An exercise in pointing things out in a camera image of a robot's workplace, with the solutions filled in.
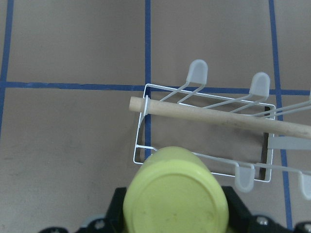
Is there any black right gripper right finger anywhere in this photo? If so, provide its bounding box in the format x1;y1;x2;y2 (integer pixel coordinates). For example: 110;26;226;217
222;186;311;233

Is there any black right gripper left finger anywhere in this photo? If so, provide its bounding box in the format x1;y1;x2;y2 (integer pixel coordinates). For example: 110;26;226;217
37;186;128;233

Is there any yellow plastic cup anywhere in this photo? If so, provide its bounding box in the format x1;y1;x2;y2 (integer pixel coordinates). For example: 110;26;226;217
123;147;229;233

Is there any white wire cup rack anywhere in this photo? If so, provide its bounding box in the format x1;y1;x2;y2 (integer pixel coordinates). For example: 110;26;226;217
130;60;311;200

